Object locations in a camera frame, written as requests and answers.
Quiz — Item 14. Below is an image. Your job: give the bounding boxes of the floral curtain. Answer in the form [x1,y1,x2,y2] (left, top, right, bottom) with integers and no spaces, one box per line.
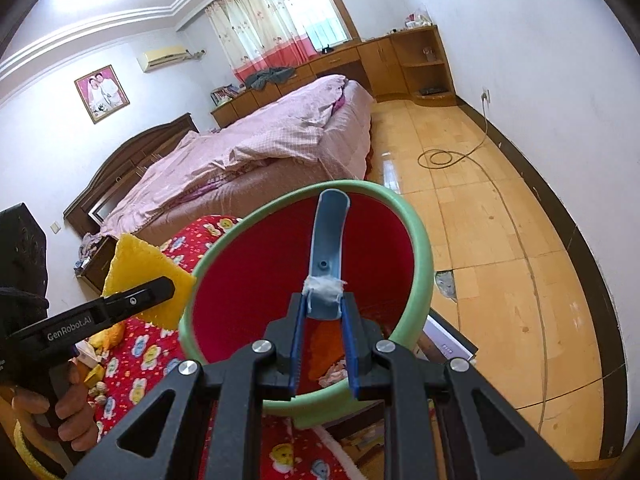
[205,0,319,84]

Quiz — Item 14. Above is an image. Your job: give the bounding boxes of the wall air conditioner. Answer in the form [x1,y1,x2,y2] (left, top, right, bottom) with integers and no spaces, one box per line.
[138,42,194,74]

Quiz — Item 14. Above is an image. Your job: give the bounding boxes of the blue plastic shoehorn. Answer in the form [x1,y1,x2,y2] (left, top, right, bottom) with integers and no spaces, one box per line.
[302,187,352,322]

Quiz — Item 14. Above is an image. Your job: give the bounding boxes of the row of books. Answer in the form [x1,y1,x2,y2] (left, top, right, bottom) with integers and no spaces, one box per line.
[210,85,246,106]

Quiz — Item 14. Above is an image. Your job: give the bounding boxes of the yellow plastic bag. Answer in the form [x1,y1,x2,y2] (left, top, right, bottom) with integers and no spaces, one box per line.
[88,322,126,351]

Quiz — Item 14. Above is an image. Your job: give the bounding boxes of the dark patterned garment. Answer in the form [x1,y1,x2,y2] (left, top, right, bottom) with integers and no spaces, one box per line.
[0,202,51,322]

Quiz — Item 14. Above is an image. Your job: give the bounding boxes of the white red plastic bag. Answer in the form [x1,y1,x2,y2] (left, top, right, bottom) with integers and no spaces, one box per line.
[405,7,434,29]

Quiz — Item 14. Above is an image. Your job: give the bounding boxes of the grey crumpled clothes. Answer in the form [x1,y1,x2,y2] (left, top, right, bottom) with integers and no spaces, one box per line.
[245,66,296,92]

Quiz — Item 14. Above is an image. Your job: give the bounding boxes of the crumpled pale clothes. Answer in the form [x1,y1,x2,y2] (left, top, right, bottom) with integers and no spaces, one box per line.
[75,232,104,266]

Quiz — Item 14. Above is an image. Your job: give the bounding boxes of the wooden cabinet unit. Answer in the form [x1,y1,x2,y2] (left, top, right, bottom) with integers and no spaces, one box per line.
[210,25,457,129]

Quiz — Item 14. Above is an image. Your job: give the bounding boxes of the framed wall photo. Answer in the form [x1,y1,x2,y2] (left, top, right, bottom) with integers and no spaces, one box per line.
[74,64,131,125]

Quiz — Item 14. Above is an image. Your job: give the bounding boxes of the red bin with green rim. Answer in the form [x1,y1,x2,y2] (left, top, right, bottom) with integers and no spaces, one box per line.
[179,178,434,431]

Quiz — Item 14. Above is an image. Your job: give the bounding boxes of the dark wooden stool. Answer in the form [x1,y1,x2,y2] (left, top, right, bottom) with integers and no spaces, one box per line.
[320,400,451,480]

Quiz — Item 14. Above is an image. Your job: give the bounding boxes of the coiled floor cable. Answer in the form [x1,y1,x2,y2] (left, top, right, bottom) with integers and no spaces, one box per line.
[417,100,489,169]

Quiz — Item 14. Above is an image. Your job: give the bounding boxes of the bed with pink quilt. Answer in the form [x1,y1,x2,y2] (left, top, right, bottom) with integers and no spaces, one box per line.
[100,74,349,236]

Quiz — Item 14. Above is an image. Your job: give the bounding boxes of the dark wooden nightstand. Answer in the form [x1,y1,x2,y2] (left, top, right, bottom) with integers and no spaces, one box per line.
[75,235,121,296]

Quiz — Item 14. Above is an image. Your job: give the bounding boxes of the yellow foam net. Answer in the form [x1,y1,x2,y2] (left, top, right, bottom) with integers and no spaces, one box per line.
[102,232,197,331]

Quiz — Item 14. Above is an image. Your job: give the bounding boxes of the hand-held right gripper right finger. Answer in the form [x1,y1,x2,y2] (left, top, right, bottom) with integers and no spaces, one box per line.
[340,295,581,480]

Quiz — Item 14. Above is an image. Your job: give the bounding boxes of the window with wooden frame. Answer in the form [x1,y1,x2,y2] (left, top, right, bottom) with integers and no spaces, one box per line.
[277,0,361,51]

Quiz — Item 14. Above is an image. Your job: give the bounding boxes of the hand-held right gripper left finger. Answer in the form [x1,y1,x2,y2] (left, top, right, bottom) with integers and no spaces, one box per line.
[65,295,306,480]

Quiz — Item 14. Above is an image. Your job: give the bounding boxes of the white flat box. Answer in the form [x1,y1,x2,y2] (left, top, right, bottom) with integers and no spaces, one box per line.
[422,310,479,366]

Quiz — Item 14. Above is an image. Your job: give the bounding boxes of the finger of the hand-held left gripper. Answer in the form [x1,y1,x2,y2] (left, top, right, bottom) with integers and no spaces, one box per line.
[97,278,176,321]

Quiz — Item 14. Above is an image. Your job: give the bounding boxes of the dark wooden headboard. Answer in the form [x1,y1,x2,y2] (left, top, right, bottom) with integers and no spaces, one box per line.
[63,112,199,239]

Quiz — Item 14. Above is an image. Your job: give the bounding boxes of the person's left hand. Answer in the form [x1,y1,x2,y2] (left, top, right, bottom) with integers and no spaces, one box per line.
[10,359,99,454]

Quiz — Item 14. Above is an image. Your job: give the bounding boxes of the bed with pink bedding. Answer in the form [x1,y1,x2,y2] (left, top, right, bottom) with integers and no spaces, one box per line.
[135,80,376,249]

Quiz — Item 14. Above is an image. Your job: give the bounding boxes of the red flower printed blanket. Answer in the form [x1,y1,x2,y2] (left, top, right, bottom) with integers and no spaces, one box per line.
[84,214,387,480]

